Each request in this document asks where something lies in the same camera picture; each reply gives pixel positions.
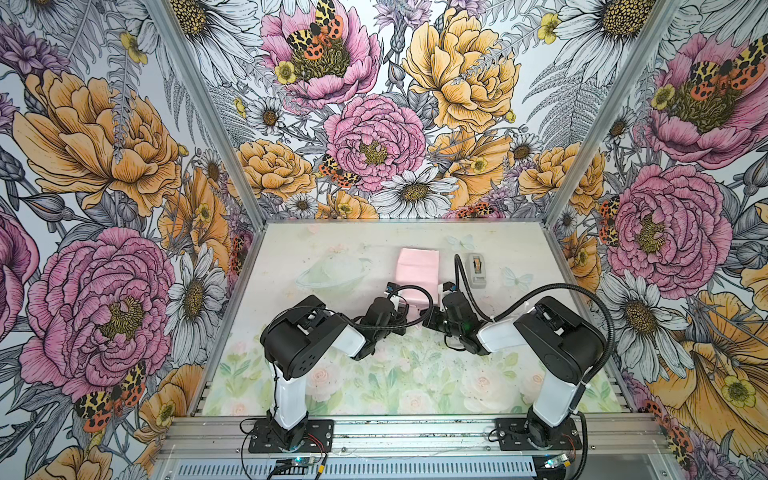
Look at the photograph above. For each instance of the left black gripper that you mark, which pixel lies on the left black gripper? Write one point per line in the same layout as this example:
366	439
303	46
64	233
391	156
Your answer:
402	315

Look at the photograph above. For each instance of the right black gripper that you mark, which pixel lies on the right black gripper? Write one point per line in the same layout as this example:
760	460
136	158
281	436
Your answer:
431	321

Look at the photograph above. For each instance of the purple wrapping paper sheet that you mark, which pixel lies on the purple wrapping paper sheet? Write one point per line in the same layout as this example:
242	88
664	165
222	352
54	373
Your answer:
418	267

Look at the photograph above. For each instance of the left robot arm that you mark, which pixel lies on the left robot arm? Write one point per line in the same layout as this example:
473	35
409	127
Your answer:
298	338

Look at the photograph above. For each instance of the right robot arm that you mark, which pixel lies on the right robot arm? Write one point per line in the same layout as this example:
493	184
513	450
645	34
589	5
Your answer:
569	348

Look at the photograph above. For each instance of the grey tape dispenser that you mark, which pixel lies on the grey tape dispenser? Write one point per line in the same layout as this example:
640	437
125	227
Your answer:
476	271

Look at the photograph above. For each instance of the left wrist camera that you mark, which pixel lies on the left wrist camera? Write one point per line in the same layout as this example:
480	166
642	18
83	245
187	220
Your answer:
393	295

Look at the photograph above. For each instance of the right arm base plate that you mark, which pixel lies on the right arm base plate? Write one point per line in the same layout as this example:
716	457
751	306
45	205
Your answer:
522	434

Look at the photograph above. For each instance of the white slotted cable duct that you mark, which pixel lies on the white slotted cable duct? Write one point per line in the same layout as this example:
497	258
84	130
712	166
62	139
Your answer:
362	468

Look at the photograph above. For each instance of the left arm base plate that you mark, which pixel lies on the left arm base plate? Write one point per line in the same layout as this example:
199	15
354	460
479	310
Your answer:
308	436

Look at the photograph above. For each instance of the aluminium front rail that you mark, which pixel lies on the aluminium front rail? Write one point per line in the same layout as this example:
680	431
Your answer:
409	436

